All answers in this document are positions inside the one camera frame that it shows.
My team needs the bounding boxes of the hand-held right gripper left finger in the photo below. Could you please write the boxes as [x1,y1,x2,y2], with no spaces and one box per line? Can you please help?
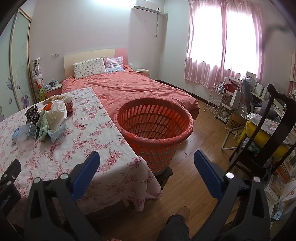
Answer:
[24,151,101,241]

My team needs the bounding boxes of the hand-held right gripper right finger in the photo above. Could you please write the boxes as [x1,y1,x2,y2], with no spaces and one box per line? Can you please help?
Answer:
[194,149,271,241]

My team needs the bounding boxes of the orange plastic laundry basket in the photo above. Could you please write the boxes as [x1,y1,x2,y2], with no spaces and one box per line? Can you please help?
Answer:
[115,97,194,176]

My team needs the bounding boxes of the clear plastic box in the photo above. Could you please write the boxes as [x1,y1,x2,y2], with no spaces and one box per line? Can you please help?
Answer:
[17,122,38,149]

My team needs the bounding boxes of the white plastic bag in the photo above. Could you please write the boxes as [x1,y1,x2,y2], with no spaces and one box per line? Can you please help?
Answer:
[45,100,68,129]

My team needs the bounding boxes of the pink floral tablecloth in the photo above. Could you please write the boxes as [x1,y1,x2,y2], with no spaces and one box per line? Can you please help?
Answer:
[0,87,162,223]

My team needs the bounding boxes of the dark wooden stool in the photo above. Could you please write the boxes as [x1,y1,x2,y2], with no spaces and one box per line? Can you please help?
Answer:
[154,167,174,189]

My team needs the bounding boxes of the blue tissue packet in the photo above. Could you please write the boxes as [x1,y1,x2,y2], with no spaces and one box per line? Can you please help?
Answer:
[12,129,23,143]

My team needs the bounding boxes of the brown paper bag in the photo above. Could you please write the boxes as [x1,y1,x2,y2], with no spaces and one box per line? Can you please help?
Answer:
[225,112,247,136]

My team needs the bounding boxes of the person's leg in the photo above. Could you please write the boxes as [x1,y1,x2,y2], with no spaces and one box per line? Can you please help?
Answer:
[165,214,191,241]

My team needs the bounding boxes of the pale green cloth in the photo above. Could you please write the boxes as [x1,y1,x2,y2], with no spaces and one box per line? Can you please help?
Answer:
[36,111,55,141]

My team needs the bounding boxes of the black floral scrunchie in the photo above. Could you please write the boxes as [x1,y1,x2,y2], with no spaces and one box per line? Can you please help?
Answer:
[25,105,42,124]

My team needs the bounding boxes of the pile of cardboard boxes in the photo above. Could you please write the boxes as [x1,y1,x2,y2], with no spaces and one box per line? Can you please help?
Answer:
[266,174,296,223]

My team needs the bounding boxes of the gold snack wrapper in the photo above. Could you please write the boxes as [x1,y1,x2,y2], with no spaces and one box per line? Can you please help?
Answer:
[43,96,70,105]

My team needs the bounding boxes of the white paper bag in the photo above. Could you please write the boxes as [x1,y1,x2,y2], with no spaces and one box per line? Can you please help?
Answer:
[230,89,242,109]

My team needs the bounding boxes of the white trolley cart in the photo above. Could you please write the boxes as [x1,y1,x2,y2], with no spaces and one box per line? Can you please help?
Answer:
[218,76,243,122]

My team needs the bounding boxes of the pink and white nightstand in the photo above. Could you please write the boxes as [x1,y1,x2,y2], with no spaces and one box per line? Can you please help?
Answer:
[133,69,150,78]
[50,83,63,99]

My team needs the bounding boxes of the grey office chair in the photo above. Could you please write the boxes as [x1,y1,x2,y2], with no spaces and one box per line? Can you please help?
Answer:
[242,79,255,112]

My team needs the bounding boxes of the salmon bed duvet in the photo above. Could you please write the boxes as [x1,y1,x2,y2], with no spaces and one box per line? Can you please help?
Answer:
[60,66,200,121]

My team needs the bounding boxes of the white floral pillow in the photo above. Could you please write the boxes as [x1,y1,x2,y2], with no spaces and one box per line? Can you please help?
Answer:
[73,58,107,80]

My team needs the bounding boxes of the dark wooden chair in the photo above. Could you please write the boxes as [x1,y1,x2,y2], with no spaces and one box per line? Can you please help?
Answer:
[228,84,296,179]

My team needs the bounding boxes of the hanging plush toys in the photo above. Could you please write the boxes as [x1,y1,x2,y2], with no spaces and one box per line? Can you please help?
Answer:
[31,59,45,101]

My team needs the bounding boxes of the pink curtain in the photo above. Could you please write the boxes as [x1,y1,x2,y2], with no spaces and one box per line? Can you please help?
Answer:
[184,0,266,85]

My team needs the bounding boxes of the pink striped pillow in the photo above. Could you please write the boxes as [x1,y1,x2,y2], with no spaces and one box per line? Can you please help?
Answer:
[104,56,125,74]

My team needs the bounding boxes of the frosted glass wardrobe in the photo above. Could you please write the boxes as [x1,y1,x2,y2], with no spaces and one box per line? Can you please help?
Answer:
[0,8,35,122]

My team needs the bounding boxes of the cream and pink headboard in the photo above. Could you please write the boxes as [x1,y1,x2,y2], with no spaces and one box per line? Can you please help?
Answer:
[63,48,129,79]

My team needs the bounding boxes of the white air conditioner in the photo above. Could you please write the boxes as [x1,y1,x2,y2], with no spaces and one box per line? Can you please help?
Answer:
[131,0,162,11]

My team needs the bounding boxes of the white metal tube frame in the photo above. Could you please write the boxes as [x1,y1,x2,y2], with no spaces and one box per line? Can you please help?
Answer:
[221,126,245,151]

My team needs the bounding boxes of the white wire rack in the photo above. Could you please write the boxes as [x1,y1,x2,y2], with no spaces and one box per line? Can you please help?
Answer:
[206,84,226,116]

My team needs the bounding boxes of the air conditioner cable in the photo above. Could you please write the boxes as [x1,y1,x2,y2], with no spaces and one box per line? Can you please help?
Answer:
[153,10,160,37]

